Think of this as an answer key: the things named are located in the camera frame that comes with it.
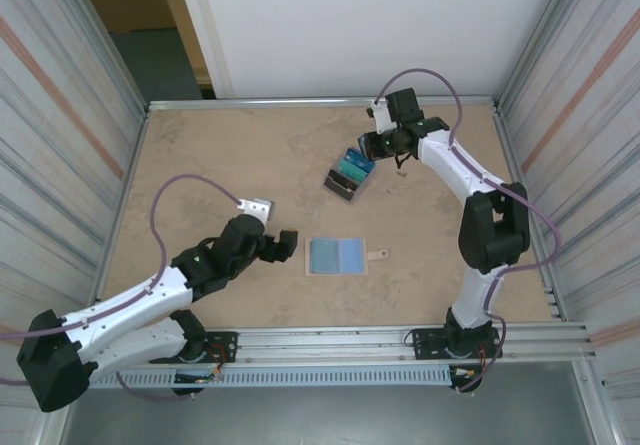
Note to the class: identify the wooden board with blue pad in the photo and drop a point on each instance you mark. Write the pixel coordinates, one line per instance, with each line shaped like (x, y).
(352, 257)

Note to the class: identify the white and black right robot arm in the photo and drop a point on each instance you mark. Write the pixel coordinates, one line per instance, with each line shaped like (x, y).
(450, 160)

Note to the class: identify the teal credit card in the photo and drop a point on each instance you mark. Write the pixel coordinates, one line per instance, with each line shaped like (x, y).
(349, 170)

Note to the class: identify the clear plastic card box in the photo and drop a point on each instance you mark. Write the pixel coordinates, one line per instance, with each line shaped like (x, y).
(364, 185)

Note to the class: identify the black credit card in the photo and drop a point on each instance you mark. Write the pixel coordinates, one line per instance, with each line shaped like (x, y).
(341, 184)

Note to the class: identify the small circuit board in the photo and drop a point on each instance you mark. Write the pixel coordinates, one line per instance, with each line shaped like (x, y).
(192, 378)

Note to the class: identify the grey metal bottom panel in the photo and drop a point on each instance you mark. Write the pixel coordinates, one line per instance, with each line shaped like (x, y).
(325, 415)

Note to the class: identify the aluminium table end rail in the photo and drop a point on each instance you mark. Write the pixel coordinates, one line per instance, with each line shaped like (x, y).
(325, 101)

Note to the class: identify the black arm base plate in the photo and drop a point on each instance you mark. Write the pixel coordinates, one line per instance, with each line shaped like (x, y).
(425, 342)
(225, 342)

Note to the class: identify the aluminium table side rail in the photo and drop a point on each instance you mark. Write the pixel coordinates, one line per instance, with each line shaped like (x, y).
(121, 215)
(522, 200)

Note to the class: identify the aluminium frame post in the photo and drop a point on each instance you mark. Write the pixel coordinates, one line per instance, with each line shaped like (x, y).
(539, 40)
(117, 65)

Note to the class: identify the white door frame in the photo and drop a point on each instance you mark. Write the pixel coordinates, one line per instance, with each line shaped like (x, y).
(200, 15)

